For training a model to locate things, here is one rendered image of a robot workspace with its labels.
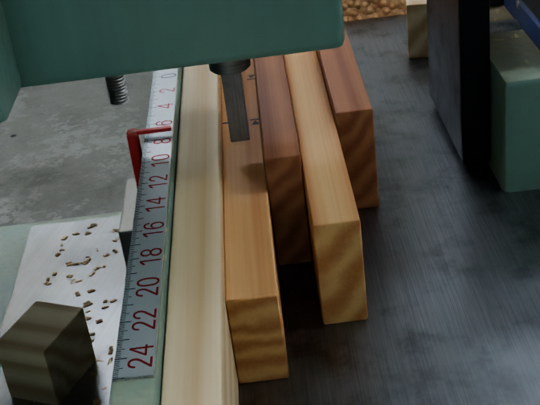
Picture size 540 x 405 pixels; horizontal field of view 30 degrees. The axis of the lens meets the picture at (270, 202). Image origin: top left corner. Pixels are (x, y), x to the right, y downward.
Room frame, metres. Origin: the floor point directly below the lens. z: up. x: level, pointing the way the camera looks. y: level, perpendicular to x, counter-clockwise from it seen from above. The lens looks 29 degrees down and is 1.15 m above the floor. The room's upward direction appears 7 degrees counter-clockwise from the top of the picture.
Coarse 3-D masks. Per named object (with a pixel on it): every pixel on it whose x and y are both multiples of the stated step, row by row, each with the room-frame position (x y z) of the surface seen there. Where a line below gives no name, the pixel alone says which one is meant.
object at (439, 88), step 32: (448, 0) 0.48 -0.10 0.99; (480, 0) 0.45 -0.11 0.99; (448, 32) 0.48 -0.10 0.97; (480, 32) 0.45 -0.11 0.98; (448, 64) 0.48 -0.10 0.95; (480, 64) 0.45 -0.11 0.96; (448, 96) 0.49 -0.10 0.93; (480, 96) 0.45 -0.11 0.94; (448, 128) 0.49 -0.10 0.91; (480, 128) 0.45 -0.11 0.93; (480, 160) 0.45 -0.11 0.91
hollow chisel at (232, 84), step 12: (240, 72) 0.42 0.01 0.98; (228, 84) 0.42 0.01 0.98; (240, 84) 0.42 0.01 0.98; (228, 96) 0.42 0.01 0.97; (240, 96) 0.42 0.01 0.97; (228, 108) 0.42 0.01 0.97; (240, 108) 0.42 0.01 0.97; (228, 120) 0.42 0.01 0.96; (240, 120) 0.42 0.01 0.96; (240, 132) 0.42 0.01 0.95
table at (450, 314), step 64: (384, 64) 0.61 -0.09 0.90; (384, 128) 0.52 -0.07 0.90; (384, 192) 0.45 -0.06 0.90; (448, 192) 0.44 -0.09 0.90; (512, 192) 0.43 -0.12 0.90; (384, 256) 0.39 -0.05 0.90; (448, 256) 0.38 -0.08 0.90; (512, 256) 0.37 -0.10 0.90; (320, 320) 0.34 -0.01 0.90; (384, 320) 0.34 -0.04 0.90; (448, 320) 0.33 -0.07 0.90; (512, 320) 0.33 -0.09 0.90; (256, 384) 0.31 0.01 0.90; (320, 384) 0.30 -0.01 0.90; (384, 384) 0.30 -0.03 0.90; (448, 384) 0.29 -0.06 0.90; (512, 384) 0.29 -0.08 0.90
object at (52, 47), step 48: (48, 0) 0.39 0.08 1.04; (96, 0) 0.39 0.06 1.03; (144, 0) 0.39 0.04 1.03; (192, 0) 0.39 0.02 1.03; (240, 0) 0.39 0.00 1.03; (288, 0) 0.39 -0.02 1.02; (336, 0) 0.39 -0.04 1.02; (48, 48) 0.39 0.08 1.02; (96, 48) 0.39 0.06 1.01; (144, 48) 0.39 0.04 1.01; (192, 48) 0.39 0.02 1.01; (240, 48) 0.39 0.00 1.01; (288, 48) 0.39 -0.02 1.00
